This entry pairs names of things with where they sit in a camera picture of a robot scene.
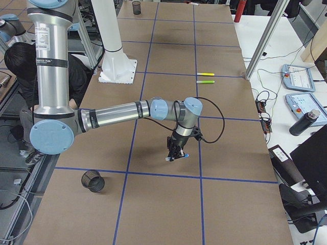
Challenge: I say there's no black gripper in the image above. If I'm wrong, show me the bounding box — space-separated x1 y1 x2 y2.
167 126 203 157

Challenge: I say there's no blue marker pen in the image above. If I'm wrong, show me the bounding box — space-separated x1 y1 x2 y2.
165 154 189 162

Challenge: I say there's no red marker pen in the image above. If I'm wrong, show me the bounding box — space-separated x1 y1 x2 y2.
185 1 199 6

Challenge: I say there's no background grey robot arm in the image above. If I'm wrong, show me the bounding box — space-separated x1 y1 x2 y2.
1 14 35 46

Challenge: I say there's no green marker pen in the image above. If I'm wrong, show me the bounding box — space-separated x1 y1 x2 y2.
196 80 215 84

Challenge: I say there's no yellow marker pen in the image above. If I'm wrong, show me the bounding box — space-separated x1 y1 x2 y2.
197 72 215 77

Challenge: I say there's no near black mesh pen cup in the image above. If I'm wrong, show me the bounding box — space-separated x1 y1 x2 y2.
81 169 105 193

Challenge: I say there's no black mesh pen cup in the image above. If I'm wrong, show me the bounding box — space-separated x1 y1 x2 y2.
81 169 105 193
132 1 141 15

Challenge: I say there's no dark water bottle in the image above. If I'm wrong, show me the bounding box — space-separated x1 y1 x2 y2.
289 109 320 136

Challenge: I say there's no black monitor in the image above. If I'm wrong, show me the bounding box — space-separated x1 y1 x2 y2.
291 126 326 200

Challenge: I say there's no lower teach pendant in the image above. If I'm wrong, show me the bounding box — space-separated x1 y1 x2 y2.
285 92 326 127

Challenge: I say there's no teach pendant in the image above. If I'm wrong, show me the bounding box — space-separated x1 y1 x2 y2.
281 64 315 92
285 92 326 127

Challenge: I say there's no upper teach pendant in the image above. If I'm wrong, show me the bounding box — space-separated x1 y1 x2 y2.
281 64 315 92

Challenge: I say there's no far black mesh pen cup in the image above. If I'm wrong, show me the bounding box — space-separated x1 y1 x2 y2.
132 1 141 15

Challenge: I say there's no person in black jacket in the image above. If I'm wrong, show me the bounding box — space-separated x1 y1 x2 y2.
4 42 92 166

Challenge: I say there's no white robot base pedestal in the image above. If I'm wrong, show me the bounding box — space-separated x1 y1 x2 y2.
91 0 137 84

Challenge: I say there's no aluminium frame post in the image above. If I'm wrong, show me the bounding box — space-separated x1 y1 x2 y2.
245 0 290 80

